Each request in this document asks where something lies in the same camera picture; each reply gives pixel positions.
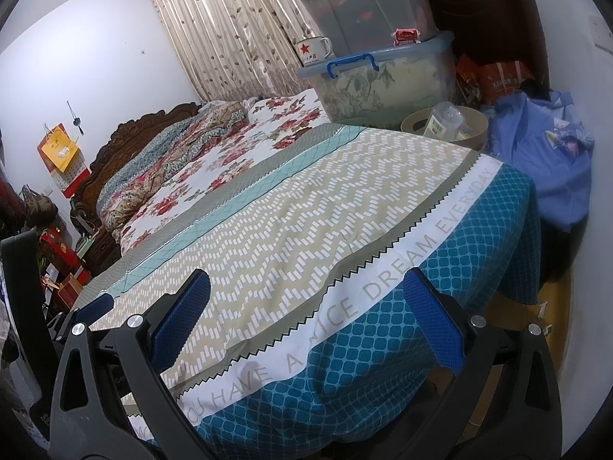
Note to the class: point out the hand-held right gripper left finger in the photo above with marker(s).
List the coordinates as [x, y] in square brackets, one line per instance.
[182, 316]

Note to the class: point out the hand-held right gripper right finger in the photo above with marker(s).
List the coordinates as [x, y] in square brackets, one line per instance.
[433, 321]

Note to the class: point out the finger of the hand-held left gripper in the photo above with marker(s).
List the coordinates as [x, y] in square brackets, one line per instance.
[93, 306]

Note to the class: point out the beige round basket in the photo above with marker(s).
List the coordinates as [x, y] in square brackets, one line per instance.
[480, 129]

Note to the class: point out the brown paper bag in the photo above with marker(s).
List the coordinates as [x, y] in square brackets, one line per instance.
[72, 292]

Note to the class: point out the dark wooden bedside table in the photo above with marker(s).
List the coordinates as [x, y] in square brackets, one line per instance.
[100, 254]

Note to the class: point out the red gift box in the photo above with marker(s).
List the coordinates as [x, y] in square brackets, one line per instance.
[57, 249]

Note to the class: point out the cluttered storage shelf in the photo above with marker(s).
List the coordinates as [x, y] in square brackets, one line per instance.
[9, 206]

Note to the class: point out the brown patterned handbag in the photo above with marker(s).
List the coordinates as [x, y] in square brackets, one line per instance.
[40, 206]

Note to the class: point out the folded patchwork quilt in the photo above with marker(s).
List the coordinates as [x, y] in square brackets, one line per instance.
[143, 177]

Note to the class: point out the chevron patterned bed sheet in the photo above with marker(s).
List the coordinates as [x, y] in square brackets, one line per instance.
[311, 230]

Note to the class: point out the white floral bed sheet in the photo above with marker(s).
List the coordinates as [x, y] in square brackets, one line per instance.
[215, 163]

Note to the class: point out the carved wooden headboard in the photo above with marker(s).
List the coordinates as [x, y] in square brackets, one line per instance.
[129, 129]

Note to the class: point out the blue cloth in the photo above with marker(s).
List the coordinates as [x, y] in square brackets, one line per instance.
[527, 153]

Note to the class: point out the orange red carton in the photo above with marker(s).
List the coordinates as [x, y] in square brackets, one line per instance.
[467, 76]

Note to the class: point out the orange paper bag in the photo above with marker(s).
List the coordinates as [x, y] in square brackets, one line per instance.
[503, 79]

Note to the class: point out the small red packet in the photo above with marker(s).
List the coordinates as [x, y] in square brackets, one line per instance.
[406, 35]

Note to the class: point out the white enamel mug red star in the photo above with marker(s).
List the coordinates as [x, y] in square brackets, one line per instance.
[311, 52]

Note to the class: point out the beige leaf patterned curtain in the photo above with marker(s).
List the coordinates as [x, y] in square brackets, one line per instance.
[215, 24]

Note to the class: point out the dark brown wooden door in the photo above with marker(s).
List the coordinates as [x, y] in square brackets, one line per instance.
[479, 5]

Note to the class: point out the clear storage box teal lid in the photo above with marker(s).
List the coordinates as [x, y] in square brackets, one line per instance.
[364, 5]

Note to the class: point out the yellow red wall calendar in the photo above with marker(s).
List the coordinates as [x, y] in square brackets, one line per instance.
[60, 148]

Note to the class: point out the key hanging on wall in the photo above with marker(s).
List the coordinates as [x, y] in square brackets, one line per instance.
[76, 122]

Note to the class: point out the white wall switch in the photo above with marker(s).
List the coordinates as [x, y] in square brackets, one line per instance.
[602, 31]

